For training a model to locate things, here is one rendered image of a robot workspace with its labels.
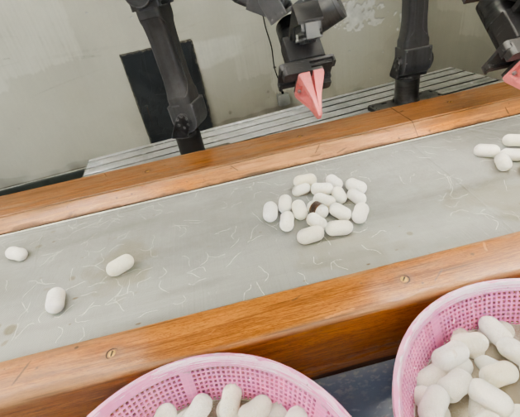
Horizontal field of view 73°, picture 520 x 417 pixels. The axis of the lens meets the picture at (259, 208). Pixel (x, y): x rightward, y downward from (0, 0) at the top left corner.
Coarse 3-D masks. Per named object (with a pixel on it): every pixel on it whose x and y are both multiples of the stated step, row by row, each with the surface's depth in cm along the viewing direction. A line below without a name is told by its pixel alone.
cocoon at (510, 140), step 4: (504, 136) 58; (508, 136) 58; (512, 136) 57; (516, 136) 57; (504, 140) 58; (508, 140) 57; (512, 140) 57; (516, 140) 57; (504, 144) 58; (508, 144) 58; (512, 144) 57; (516, 144) 57
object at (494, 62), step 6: (492, 36) 58; (504, 42) 53; (510, 42) 53; (498, 48) 57; (504, 48) 53; (498, 54) 55; (492, 60) 56; (498, 60) 57; (504, 60) 57; (486, 66) 57; (492, 66) 57; (498, 66) 58; (504, 66) 58; (486, 72) 58
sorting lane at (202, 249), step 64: (512, 128) 63; (192, 192) 63; (256, 192) 60; (384, 192) 54; (448, 192) 51; (512, 192) 49; (0, 256) 56; (64, 256) 54; (192, 256) 49; (256, 256) 46; (320, 256) 44; (384, 256) 43; (0, 320) 45; (64, 320) 43; (128, 320) 41
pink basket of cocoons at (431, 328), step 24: (480, 288) 34; (504, 288) 34; (432, 312) 32; (456, 312) 34; (480, 312) 34; (504, 312) 34; (408, 336) 30; (432, 336) 33; (408, 360) 30; (408, 384) 30; (408, 408) 29
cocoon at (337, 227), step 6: (330, 222) 47; (336, 222) 46; (342, 222) 46; (348, 222) 46; (330, 228) 46; (336, 228) 46; (342, 228) 46; (348, 228) 46; (330, 234) 47; (336, 234) 46; (342, 234) 46
